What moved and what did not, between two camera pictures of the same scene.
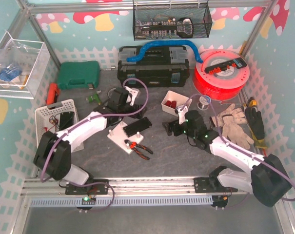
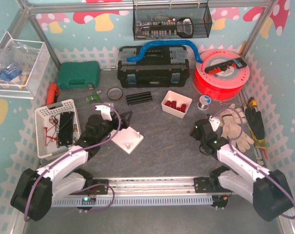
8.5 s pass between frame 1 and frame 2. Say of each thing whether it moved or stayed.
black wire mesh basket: stayed
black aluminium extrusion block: moved
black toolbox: stayed
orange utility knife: stayed
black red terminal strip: stayed
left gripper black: moved
